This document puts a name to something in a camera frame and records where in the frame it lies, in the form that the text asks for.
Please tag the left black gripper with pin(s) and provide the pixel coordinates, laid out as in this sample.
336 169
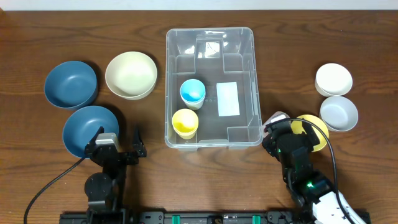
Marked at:
137 147

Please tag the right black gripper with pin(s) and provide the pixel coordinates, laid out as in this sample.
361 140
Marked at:
311 134

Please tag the yellow small bowl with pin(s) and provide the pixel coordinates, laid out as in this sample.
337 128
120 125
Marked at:
297 128

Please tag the cream large bowl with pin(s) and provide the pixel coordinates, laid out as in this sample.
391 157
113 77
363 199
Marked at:
131 75

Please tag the grey small bowl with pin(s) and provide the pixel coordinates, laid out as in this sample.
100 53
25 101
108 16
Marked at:
339 113

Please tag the yellow cup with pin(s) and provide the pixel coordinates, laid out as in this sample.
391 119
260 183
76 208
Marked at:
185 133
185 121

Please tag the white small bowl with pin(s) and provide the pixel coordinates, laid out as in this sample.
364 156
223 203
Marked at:
333 79

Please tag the light blue cup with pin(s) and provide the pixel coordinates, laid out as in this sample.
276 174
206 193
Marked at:
192 90

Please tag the clear plastic storage container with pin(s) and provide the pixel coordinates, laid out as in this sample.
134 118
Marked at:
213 55

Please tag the pink cup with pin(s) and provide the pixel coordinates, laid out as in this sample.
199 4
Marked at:
264 132

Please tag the cream white cup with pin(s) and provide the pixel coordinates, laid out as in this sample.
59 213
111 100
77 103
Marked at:
194 105

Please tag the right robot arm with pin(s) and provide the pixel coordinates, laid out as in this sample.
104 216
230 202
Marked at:
310 189

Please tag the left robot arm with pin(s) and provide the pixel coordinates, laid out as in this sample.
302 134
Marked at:
105 189

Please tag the dark blue bowl lower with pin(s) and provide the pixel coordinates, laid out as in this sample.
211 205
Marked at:
83 124

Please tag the dark blue bowl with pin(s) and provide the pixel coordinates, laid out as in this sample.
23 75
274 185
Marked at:
71 85
83 124

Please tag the white paper label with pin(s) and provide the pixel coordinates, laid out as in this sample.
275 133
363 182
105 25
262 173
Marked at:
227 98

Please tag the dark blue bowl upper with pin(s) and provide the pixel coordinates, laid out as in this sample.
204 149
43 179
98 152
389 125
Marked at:
71 85

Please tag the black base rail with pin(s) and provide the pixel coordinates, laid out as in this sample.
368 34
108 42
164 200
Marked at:
129 217

